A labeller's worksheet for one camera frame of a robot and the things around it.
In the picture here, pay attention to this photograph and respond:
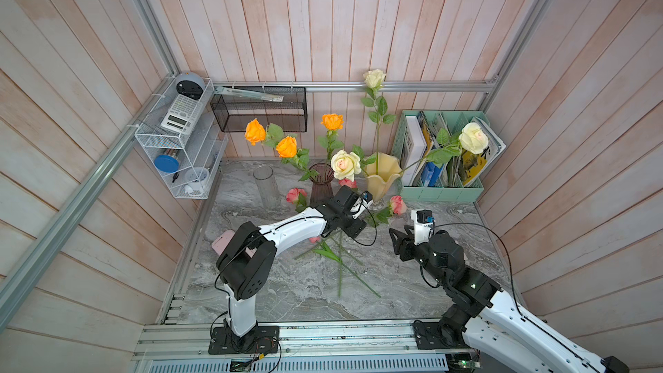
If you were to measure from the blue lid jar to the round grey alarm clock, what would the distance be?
8.0 inches

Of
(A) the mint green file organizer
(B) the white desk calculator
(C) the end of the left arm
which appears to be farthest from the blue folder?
(B) the white desk calculator

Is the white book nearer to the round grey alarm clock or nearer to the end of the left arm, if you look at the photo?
the end of the left arm

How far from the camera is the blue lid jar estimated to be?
2.55ft

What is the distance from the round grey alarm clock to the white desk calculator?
13 mm

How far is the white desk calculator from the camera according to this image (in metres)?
0.75

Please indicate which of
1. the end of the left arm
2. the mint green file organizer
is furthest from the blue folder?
the end of the left arm

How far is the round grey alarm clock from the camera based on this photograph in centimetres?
81
